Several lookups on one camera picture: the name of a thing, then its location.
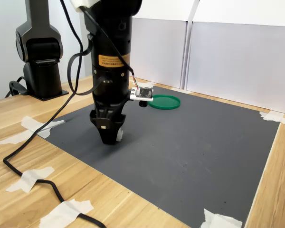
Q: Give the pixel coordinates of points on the small white plastic terminal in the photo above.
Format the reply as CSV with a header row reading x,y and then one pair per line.
x,y
120,136

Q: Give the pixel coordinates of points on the round green lid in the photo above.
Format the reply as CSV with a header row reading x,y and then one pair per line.
x,y
166,102

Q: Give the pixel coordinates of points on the white masking tape piece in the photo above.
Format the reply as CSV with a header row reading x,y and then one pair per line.
x,y
273,116
146,84
29,178
218,219
29,124
64,212

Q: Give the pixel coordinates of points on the dark grey mat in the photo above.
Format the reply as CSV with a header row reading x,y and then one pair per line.
x,y
180,154

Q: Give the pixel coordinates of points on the white partition panel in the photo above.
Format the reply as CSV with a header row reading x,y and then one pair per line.
x,y
156,52
240,66

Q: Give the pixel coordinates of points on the white camera box with board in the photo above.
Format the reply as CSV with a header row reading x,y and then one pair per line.
x,y
143,93

